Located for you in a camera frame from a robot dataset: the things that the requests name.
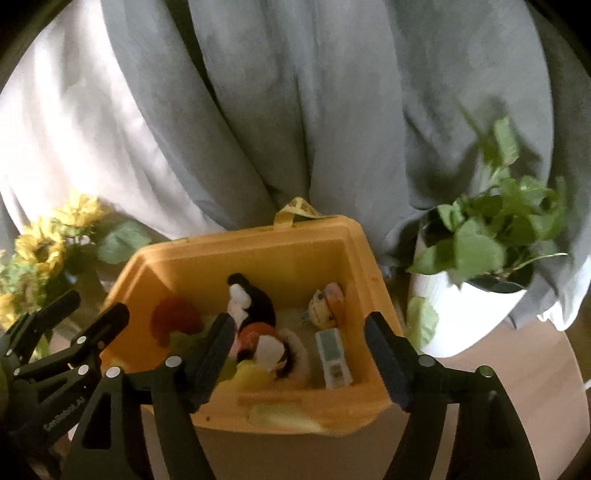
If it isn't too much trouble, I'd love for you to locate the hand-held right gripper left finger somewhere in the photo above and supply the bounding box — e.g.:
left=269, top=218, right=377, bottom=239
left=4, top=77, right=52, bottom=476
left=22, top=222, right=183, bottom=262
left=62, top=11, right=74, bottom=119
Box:
left=60, top=313, right=237, bottom=480

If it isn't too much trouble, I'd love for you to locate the white ribbed plant pot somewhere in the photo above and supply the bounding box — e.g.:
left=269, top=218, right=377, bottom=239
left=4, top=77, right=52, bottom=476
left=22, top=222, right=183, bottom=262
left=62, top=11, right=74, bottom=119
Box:
left=409, top=217, right=539, bottom=358

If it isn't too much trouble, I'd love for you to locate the orange plastic basket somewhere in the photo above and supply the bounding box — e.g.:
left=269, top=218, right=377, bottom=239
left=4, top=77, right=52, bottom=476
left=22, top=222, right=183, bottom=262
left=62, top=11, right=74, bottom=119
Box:
left=99, top=198, right=407, bottom=437

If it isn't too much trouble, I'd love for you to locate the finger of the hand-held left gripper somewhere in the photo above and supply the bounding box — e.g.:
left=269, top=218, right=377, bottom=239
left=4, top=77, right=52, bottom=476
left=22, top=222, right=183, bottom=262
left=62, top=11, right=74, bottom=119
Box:
left=0, top=290, right=81, bottom=358
left=14, top=303, right=130, bottom=398

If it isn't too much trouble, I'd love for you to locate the small blue printed box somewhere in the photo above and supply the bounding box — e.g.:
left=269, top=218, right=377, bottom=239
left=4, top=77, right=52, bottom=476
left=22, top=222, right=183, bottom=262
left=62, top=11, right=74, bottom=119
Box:
left=315, top=329, right=354, bottom=389

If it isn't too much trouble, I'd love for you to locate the red and green fluffy plush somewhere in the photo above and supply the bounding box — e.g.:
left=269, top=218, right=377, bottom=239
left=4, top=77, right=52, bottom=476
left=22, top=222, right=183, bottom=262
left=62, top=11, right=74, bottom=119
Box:
left=151, top=298, right=232, bottom=374

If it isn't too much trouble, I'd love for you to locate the green leafy plant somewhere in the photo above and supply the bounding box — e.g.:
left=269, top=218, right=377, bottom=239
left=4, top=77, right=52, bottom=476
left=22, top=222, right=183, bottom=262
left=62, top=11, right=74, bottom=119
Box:
left=406, top=106, right=571, bottom=352

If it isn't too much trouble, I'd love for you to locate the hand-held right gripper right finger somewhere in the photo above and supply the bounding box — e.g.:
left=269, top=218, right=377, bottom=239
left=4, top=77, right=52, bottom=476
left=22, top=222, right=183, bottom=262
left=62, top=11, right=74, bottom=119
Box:
left=364, top=311, right=541, bottom=480

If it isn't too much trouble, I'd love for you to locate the artificial sunflower bouquet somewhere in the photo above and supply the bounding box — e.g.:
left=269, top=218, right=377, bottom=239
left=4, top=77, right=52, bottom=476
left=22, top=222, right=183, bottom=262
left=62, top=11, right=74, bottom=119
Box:
left=0, top=194, right=153, bottom=356

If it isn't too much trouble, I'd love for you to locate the mouse plush toy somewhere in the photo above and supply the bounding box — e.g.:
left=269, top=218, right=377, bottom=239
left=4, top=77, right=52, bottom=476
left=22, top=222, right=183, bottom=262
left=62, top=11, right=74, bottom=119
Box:
left=222, top=273, right=310, bottom=393

